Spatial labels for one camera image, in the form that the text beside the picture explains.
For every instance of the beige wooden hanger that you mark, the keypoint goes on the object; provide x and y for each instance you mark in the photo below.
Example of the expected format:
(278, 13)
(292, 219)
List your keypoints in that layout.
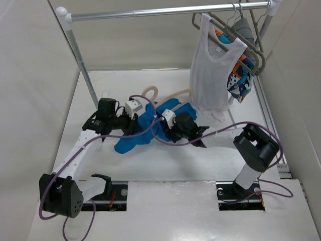
(154, 89)

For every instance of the grey empty hanger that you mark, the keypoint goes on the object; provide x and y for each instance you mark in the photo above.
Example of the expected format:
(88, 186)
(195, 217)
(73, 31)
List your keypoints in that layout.
(254, 52)

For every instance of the grey garment on hanger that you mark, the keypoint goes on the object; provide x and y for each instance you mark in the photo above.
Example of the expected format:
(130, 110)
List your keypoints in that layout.
(242, 27)

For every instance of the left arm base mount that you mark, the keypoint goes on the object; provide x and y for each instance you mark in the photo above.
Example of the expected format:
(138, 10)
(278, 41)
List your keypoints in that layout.
(115, 201)

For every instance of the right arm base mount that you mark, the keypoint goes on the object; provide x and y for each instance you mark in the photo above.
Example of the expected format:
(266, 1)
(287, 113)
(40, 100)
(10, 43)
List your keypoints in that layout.
(233, 198)

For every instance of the metal clothes rack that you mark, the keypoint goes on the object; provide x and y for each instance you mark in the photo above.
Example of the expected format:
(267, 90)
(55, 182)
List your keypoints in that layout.
(66, 19)

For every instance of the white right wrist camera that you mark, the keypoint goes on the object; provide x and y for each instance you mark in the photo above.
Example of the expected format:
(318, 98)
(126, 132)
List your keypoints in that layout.
(169, 116)

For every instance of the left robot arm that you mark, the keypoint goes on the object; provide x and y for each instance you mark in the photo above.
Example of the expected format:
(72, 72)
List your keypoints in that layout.
(62, 192)

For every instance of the white mesh tank top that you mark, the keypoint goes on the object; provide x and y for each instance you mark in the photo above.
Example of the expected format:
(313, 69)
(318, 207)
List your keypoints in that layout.
(210, 69)

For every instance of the blue t shirt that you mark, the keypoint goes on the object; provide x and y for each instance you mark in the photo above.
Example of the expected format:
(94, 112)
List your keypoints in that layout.
(125, 145)

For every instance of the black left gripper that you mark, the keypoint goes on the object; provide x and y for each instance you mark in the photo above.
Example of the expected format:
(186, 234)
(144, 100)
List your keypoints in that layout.
(133, 126)

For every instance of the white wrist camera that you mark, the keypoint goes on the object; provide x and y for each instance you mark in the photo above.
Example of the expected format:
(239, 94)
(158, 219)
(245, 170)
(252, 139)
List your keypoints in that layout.
(132, 107)
(169, 116)

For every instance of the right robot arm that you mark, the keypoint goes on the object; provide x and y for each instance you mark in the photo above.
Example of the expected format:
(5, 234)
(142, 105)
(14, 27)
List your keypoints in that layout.
(254, 145)

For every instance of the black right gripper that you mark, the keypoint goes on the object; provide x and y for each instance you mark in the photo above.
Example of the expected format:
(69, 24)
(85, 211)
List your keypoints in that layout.
(170, 132)

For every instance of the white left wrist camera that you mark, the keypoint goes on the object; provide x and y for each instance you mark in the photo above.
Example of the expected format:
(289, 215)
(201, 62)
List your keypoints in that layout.
(132, 107)

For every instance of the colourful patterned garment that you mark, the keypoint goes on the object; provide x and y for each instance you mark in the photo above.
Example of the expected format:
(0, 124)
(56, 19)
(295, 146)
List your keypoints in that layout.
(240, 81)

